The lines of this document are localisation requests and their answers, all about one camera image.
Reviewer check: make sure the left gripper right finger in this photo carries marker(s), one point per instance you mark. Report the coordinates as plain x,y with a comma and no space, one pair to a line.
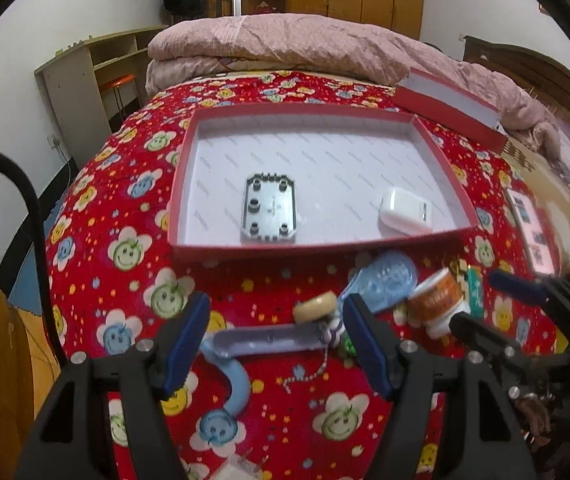
481,438

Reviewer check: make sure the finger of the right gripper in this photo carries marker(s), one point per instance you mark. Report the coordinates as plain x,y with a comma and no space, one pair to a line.
549,293
518,374

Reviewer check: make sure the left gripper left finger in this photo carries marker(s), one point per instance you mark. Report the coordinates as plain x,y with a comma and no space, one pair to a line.
71,437

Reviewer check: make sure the green cartoon figure keychain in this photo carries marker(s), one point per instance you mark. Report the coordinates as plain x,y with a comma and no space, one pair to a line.
336,336

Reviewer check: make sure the white bottle orange label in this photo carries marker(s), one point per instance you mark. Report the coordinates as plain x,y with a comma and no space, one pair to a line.
435,301

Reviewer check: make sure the blue translucent oval case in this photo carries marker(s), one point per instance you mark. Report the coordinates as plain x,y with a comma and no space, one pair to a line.
383,283

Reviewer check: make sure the teal cartoon lighter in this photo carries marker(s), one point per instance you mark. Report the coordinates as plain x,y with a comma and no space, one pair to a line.
474,280

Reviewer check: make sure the round beige wooden disc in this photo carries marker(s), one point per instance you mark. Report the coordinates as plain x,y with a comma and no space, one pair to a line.
316,308

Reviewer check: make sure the light blue curved piece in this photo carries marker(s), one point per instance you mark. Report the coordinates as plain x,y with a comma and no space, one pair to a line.
235,373

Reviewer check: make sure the white earbuds case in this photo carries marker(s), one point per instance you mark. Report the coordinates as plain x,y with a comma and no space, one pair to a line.
403,211

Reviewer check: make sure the lavender plastic handle piece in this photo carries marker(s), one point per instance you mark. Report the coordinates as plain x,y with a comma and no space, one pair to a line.
276,339

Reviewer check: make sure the grey plastic plate with studs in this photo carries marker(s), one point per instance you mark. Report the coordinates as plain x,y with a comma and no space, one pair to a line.
269,213

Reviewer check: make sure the smartphone with lit screen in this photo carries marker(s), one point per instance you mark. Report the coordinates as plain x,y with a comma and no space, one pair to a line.
537,249

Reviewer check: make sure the red smiley flower blanket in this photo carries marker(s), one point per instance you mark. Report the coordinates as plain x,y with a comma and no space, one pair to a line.
114,281

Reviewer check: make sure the dark wooden headboard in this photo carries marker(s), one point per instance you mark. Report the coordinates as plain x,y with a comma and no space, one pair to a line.
541,76

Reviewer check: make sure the red shallow cardboard box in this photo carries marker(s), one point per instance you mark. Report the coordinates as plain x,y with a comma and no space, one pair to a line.
342,160

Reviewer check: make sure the red box lid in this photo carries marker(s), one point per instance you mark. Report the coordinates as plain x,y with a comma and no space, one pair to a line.
452,107

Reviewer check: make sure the pink quilt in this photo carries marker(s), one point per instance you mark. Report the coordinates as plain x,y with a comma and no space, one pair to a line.
325,45

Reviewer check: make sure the beige open shelf unit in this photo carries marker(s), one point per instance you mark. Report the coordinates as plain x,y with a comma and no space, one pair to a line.
94,85

